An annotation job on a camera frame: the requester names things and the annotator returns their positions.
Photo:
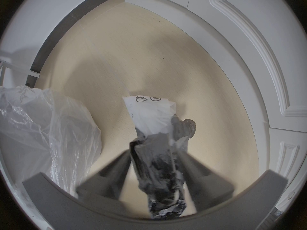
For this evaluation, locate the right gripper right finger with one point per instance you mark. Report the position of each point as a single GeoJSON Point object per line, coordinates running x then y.
{"type": "Point", "coordinates": [206, 188]}

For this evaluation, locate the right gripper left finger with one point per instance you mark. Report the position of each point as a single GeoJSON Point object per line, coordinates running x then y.
{"type": "Point", "coordinates": [105, 181]}

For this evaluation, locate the black and white wrapper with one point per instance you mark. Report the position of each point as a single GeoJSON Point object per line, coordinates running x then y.
{"type": "Point", "coordinates": [156, 164]}

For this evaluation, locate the clear plastic bag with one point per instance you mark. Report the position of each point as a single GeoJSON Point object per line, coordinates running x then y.
{"type": "Point", "coordinates": [60, 128]}

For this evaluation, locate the white chair with grey padding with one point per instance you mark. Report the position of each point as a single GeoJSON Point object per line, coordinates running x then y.
{"type": "Point", "coordinates": [14, 67]}

